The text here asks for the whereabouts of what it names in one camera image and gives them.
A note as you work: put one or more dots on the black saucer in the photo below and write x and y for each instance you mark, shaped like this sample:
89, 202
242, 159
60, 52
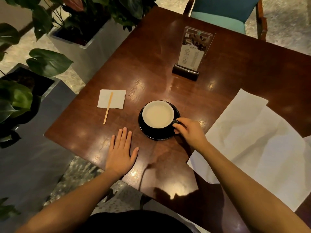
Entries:
155, 134

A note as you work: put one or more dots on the clear acrylic menu stand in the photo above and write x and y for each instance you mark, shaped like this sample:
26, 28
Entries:
192, 54

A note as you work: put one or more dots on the teal upholstered wooden chair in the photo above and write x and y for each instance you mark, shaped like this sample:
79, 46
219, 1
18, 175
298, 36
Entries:
220, 13

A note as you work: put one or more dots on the large-leaf green plant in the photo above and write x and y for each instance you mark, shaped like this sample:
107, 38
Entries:
17, 99

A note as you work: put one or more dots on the small white paper napkin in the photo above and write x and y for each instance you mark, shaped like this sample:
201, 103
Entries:
118, 98

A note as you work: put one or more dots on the person's right thumb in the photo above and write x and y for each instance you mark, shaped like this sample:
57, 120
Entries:
179, 129

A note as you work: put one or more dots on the dark green leafy plant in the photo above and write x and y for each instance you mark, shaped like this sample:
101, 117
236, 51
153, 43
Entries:
82, 12

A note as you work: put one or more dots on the person's left hand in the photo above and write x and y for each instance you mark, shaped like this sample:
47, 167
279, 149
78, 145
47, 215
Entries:
119, 157

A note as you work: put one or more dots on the person's right hand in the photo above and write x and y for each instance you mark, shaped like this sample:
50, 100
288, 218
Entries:
193, 135

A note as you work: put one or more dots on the person's right forearm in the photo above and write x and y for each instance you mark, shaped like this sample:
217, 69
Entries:
245, 191

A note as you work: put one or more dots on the black coffee cup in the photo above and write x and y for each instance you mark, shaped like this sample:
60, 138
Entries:
167, 123

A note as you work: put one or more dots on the person's left middle finger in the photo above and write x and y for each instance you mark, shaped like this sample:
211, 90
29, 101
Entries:
123, 139

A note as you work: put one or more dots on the wooden stir stick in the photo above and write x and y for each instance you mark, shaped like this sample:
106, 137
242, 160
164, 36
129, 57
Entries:
108, 107

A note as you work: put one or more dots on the person's left forearm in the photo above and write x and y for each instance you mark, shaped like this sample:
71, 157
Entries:
70, 205

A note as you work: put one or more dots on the grey square planter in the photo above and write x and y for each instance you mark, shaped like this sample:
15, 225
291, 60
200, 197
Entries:
36, 143

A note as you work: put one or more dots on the large white paper sheet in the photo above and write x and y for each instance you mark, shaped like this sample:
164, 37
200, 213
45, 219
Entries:
255, 143

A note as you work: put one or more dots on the person's black clothing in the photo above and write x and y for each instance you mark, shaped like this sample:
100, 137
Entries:
136, 223

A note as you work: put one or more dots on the person's left thumb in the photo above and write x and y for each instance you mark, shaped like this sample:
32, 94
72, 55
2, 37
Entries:
135, 155

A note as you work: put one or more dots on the small green plant leaves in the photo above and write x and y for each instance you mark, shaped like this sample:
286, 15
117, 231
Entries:
8, 209

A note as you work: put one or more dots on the white square planter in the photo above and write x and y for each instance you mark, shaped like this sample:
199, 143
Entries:
92, 53

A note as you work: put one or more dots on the person's left little finger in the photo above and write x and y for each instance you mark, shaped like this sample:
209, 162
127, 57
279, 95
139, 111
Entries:
111, 143

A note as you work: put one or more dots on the creamy white drink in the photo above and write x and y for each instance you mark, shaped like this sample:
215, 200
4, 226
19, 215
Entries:
158, 114

